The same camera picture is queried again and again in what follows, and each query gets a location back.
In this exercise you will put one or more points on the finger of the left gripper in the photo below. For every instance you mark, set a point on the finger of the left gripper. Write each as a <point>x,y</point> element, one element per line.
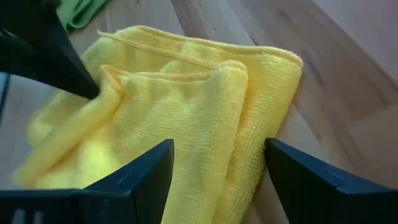
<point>18,59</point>
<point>53,46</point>

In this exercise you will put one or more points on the yellow microfiber towel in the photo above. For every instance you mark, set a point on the yellow microfiber towel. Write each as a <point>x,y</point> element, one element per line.
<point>186,124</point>

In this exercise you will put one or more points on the green microfiber towel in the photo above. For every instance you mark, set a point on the green microfiber towel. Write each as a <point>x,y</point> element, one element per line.
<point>81,14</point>

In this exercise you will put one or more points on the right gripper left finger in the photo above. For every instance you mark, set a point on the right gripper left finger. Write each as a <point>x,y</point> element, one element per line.
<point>136,193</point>

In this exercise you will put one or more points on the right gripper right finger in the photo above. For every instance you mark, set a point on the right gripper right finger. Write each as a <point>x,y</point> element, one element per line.
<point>304,193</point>

